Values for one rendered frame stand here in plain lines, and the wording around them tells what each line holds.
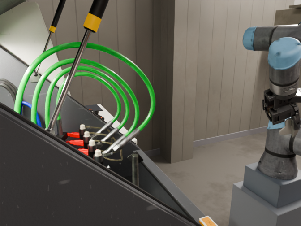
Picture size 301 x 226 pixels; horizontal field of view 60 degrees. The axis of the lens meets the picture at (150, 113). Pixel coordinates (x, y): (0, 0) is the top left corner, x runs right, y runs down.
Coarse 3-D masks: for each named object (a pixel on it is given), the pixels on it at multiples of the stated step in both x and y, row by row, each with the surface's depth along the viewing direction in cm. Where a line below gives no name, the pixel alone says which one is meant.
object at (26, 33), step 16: (0, 16) 86; (16, 16) 88; (32, 16) 90; (0, 32) 87; (16, 32) 89; (32, 32) 91; (16, 48) 90; (32, 48) 92; (48, 48) 94; (48, 64) 96
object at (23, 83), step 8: (56, 48) 63; (64, 48) 64; (96, 48) 67; (104, 48) 67; (40, 56) 62; (120, 56) 70; (32, 64) 62; (128, 64) 72; (32, 72) 62; (24, 80) 62; (144, 80) 75; (24, 88) 62; (152, 88) 76; (16, 96) 62; (152, 96) 77; (16, 104) 62; (152, 104) 78; (152, 112) 78
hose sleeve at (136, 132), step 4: (136, 128) 78; (132, 132) 78; (136, 132) 78; (140, 132) 79; (128, 136) 78; (132, 136) 78; (124, 140) 77; (128, 140) 77; (120, 144) 77; (124, 144) 77; (120, 148) 77
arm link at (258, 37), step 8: (296, 24) 90; (248, 32) 82; (256, 32) 80; (264, 32) 78; (272, 32) 76; (248, 40) 82; (256, 40) 80; (264, 40) 78; (248, 48) 85; (256, 48) 82; (264, 48) 79
